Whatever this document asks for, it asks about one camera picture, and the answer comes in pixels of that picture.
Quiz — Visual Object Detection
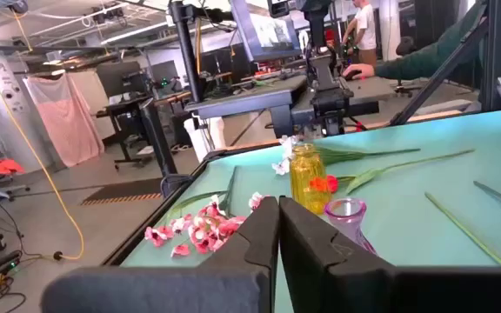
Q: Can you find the black power strip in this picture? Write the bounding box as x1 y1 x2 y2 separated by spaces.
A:
0 250 23 274

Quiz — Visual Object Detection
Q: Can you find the computer monitor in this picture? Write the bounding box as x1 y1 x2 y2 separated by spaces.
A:
229 0 303 63

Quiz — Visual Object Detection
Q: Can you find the grey standing desk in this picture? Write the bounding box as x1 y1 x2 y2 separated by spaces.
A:
184 73 309 121
345 77 397 117

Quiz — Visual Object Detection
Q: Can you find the white waste bin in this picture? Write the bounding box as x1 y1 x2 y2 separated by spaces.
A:
184 115 227 163

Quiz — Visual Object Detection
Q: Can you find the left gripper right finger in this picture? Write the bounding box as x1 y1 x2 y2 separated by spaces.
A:
279 196 501 313

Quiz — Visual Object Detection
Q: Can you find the yellow glass vase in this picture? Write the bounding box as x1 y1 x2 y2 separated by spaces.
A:
289 143 332 216

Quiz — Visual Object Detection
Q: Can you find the yellow floor cable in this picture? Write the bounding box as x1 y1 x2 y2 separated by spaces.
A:
0 37 85 262

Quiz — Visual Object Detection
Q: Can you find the black monitor pole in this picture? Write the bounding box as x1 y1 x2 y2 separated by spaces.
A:
167 0 234 104

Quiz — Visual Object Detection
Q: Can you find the black office chair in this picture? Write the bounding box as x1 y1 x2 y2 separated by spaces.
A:
394 36 419 99

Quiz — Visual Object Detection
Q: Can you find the white column with signs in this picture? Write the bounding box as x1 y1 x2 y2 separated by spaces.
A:
0 51 51 170

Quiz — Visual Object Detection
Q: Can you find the purple glass vase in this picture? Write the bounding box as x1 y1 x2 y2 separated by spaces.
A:
323 197 378 256

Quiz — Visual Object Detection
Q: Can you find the hazard-striped floor mat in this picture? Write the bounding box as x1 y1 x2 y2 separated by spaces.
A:
79 176 164 207

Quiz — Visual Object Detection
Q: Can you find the person's hand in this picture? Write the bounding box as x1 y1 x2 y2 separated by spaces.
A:
341 63 377 81

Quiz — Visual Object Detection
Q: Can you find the pink artificial flower bunch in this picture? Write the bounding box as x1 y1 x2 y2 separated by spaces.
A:
144 166 270 258

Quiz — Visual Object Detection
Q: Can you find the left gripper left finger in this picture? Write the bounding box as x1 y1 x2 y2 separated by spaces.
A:
40 196 280 313

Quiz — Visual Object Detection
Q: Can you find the red artificial tulip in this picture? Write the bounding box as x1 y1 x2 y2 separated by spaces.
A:
309 149 477 196
424 191 501 266

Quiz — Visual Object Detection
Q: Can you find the pink hanging cloth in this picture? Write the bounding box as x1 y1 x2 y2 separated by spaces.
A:
23 71 106 169

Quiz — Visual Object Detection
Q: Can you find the black rolling desk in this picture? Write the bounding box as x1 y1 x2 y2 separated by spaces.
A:
96 93 190 171

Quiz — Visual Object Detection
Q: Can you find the person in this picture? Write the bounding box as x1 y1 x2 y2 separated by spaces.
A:
374 0 501 110
341 0 378 69

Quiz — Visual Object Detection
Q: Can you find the black monitor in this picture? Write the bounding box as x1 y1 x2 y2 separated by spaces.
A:
96 60 147 99

